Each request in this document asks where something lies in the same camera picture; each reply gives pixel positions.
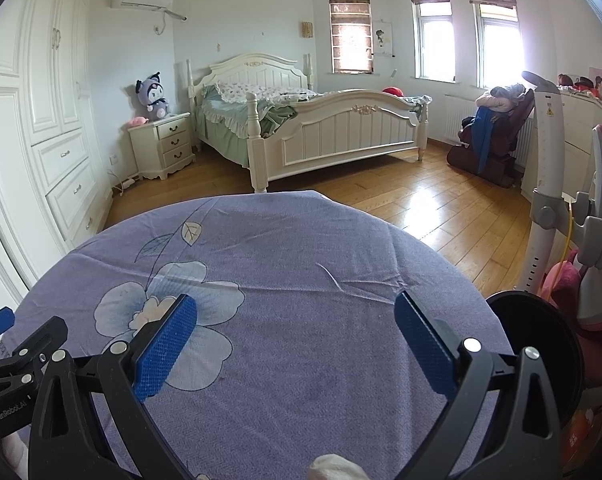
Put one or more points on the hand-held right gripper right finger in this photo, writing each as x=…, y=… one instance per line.
x=426, y=345

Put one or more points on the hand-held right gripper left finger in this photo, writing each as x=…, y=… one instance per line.
x=163, y=345

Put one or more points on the black trash bin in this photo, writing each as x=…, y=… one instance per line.
x=536, y=350

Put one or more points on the purple printed tablecloth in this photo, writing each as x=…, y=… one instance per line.
x=291, y=360

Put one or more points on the white cloth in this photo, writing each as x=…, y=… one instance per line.
x=336, y=467

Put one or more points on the white power strip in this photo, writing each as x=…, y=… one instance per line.
x=125, y=184

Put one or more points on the red paper bag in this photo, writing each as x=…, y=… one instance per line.
x=591, y=435

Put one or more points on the white nightstand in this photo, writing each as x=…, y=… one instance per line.
x=166, y=145

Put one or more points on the blue garment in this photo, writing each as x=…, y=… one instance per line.
x=482, y=140

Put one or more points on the dark red massage chair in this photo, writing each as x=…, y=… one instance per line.
x=506, y=145

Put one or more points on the white wardrobe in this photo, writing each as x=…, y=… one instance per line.
x=41, y=110

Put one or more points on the green bedspread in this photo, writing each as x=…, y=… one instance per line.
x=226, y=130

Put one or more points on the pink plush toy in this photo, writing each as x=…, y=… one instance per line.
x=137, y=122

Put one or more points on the white wooden bed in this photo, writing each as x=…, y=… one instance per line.
x=341, y=135

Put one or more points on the crumpled light garment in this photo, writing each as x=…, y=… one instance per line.
x=418, y=101

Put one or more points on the purple plush toy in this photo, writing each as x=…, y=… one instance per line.
x=153, y=97

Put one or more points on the red hat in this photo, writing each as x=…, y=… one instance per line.
x=393, y=91

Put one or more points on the pile of clothes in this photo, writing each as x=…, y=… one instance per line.
x=501, y=96

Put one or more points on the floral pillow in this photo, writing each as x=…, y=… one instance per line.
x=246, y=91

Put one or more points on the white dresser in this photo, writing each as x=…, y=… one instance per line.
x=581, y=125

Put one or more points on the narrow white-framed window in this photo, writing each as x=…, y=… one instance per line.
x=433, y=40

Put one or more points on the wide white-framed window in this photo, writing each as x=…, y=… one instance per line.
x=498, y=45

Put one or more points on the window with brown blind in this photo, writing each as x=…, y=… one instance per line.
x=351, y=35

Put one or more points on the wall scroll picture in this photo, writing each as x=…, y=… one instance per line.
x=382, y=37

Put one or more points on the small wooden wall ornament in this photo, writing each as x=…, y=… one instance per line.
x=307, y=30

